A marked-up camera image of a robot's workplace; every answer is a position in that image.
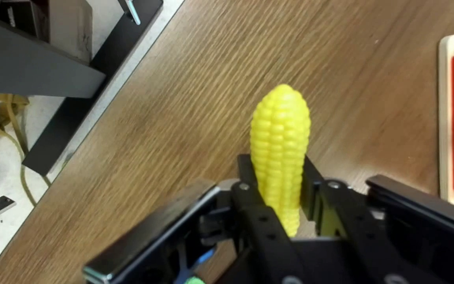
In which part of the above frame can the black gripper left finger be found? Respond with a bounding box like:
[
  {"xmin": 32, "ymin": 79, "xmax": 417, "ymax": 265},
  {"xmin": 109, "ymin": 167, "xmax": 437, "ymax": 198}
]
[{"xmin": 229, "ymin": 153, "xmax": 314, "ymax": 284}]

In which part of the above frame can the beige cable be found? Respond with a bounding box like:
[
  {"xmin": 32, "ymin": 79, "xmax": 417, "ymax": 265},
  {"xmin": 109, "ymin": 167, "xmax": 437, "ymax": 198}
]
[{"xmin": 0, "ymin": 93, "xmax": 51, "ymax": 208}]

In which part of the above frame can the black metal cart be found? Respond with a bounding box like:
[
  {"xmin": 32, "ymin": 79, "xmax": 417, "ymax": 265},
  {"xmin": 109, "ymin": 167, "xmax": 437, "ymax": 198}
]
[{"xmin": 0, "ymin": 0, "xmax": 166, "ymax": 181}]

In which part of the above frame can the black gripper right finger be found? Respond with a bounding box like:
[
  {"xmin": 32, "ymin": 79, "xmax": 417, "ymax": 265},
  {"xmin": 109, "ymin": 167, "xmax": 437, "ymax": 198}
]
[{"xmin": 300, "ymin": 156, "xmax": 409, "ymax": 284}]

